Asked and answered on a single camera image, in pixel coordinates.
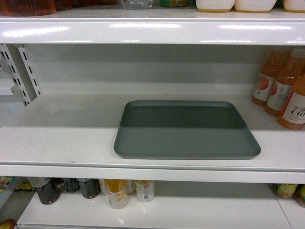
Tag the grey rectangular serving tray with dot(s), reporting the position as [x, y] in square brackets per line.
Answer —
[188, 130]

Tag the white barcode can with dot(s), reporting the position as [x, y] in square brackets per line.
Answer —
[145, 190]

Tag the white upper shelf board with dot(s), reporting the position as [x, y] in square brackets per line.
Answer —
[114, 24]

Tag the white shelf board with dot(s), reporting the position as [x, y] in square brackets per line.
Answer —
[114, 24]
[247, 210]
[70, 135]

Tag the dark drink bottle right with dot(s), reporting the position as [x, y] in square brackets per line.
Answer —
[90, 188]

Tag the dark drink bottle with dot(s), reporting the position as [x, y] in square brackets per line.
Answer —
[71, 184]
[90, 188]
[45, 188]

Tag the white lower shelf board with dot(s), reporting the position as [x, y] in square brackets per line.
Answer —
[247, 210]

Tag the white middle shelf board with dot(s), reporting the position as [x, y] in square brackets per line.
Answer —
[70, 135]

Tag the dark drink bottle middle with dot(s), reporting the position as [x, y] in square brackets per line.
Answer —
[71, 184]

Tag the clear plastic bottle top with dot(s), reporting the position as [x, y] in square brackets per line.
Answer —
[137, 4]

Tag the orange juice bottle back left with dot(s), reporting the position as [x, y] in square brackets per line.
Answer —
[268, 73]

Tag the orange juice bottle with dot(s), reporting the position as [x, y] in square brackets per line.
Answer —
[282, 87]
[268, 73]
[293, 114]

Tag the white cup left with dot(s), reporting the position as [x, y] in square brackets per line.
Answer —
[214, 5]

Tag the white cup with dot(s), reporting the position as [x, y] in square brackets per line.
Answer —
[214, 5]
[296, 6]
[254, 6]

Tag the white slotted shelf upright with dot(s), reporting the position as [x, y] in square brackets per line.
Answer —
[16, 62]

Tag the dark drink bottle left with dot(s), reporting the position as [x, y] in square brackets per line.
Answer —
[45, 188]

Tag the orange juice bottle front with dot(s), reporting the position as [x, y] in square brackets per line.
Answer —
[293, 114]

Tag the white cup middle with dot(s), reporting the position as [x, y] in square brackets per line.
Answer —
[254, 6]

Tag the orange juice bottle middle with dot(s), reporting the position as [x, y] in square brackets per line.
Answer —
[282, 87]

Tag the yellow green jar lower right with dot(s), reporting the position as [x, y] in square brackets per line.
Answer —
[284, 190]

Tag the brown container top left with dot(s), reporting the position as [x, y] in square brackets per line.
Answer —
[27, 8]

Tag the white cup right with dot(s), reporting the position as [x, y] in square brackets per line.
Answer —
[296, 6]

